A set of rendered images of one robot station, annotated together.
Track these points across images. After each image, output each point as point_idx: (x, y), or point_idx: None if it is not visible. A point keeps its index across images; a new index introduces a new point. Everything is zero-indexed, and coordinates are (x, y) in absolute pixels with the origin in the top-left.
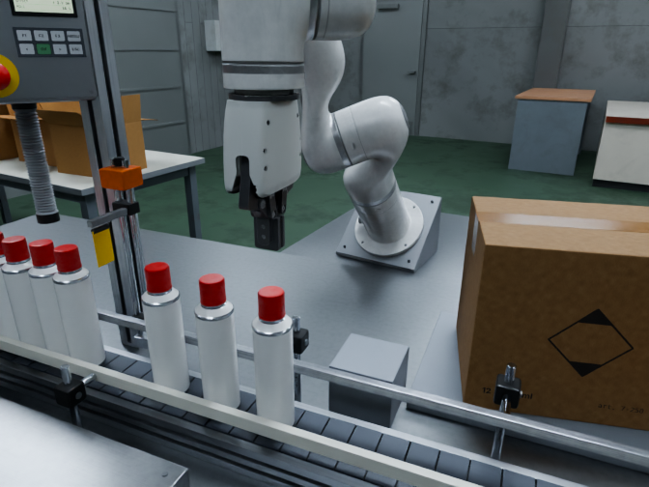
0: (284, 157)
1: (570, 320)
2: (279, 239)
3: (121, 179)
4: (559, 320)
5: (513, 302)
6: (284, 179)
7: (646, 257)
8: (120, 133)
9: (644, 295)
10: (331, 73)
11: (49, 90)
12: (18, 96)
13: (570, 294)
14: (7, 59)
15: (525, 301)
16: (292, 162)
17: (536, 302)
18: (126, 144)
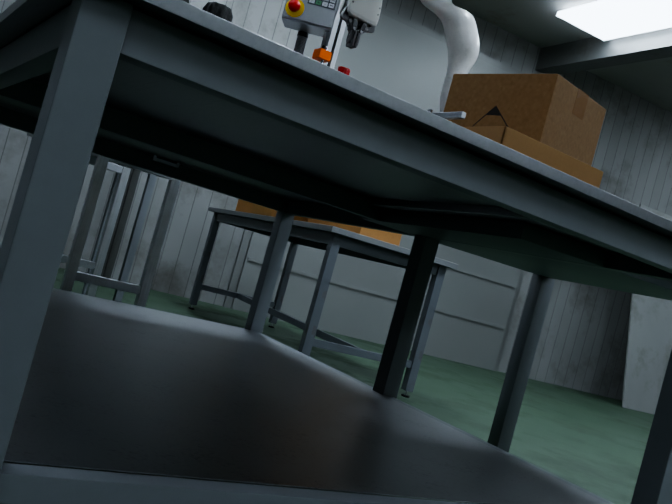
0: (365, 5)
1: (482, 113)
2: (353, 40)
3: (320, 51)
4: (478, 114)
5: (459, 105)
6: (363, 15)
7: (519, 74)
8: (335, 51)
9: (516, 95)
10: (462, 50)
11: (312, 19)
12: (299, 18)
13: (484, 98)
14: (302, 2)
15: (465, 104)
16: (370, 12)
17: (469, 104)
18: (335, 58)
